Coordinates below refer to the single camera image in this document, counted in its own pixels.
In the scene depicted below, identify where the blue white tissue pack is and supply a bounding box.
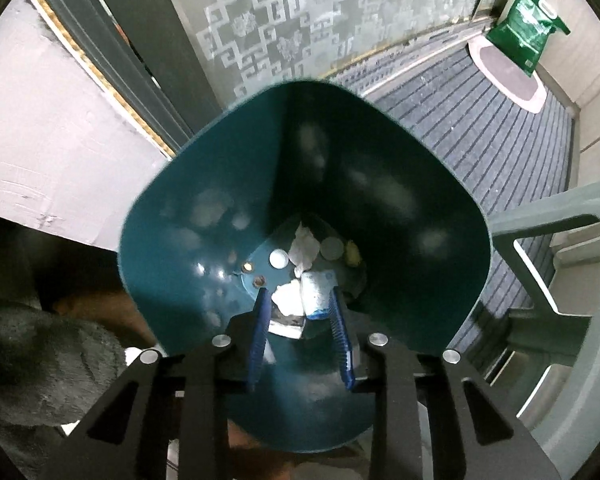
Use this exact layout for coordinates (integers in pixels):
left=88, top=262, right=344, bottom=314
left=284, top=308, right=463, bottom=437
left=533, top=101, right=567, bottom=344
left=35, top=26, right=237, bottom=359
left=300, top=270, right=338, bottom=321

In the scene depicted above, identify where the white paper towel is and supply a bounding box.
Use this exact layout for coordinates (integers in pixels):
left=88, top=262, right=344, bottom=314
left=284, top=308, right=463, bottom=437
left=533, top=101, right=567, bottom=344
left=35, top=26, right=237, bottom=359
left=288, top=224, right=321, bottom=278

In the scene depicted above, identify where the brown nut shell half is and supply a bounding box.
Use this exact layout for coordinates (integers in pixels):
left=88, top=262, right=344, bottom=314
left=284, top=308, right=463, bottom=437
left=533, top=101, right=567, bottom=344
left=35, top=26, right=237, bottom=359
left=242, top=261, right=254, bottom=273
left=252, top=275, right=266, bottom=288

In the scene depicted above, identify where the white bottle cap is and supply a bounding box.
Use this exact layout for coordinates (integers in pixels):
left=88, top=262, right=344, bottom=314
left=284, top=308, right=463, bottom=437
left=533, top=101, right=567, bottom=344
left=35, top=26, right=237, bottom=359
left=268, top=248, right=289, bottom=270

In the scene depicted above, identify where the tan ginger root piece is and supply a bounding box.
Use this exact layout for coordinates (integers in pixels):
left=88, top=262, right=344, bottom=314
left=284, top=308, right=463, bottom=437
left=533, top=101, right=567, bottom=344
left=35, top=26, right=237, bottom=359
left=344, top=240, right=362, bottom=268

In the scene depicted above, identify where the clear plastic lid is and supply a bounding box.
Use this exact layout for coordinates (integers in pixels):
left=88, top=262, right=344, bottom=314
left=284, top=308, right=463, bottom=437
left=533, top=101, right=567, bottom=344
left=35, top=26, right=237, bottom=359
left=320, top=236, right=344, bottom=261

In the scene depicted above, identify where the teal trash bin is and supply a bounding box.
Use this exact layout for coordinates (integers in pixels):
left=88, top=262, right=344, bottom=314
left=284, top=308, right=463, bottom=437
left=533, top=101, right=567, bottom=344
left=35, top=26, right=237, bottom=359
left=118, top=80, right=491, bottom=453

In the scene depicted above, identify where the striped blue floor rug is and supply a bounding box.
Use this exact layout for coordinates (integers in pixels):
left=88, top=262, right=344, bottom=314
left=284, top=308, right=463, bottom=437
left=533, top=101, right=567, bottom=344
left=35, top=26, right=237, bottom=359
left=329, top=44, right=579, bottom=361

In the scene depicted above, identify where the patterned frosted glass sliding door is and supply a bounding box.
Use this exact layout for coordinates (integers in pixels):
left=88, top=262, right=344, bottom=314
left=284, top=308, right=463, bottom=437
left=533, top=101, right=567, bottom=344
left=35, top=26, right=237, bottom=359
left=31, top=0, right=506, bottom=153

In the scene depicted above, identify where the oval purple floor mat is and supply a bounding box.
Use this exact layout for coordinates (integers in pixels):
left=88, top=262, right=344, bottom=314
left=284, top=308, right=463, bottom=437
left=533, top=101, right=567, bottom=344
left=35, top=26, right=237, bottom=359
left=468, top=36, right=547, bottom=114

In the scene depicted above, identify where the green rice bag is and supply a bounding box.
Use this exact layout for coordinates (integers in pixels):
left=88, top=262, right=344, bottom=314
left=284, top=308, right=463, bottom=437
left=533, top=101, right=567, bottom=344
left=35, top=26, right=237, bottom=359
left=486, top=0, right=571, bottom=77

